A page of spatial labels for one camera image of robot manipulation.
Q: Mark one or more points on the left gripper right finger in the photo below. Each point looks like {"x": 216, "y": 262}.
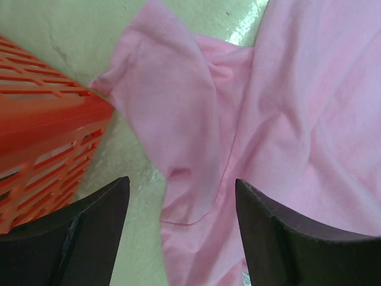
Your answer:
{"x": 284, "y": 247}

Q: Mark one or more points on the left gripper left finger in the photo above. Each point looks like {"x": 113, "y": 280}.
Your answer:
{"x": 75, "y": 245}

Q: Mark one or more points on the pink t-shirt garment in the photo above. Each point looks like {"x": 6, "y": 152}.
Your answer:
{"x": 297, "y": 115}

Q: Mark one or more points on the white garment label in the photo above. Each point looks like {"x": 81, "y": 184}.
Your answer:
{"x": 246, "y": 279}

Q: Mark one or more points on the red plastic shopping basket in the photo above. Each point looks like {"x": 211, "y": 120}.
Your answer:
{"x": 50, "y": 129}

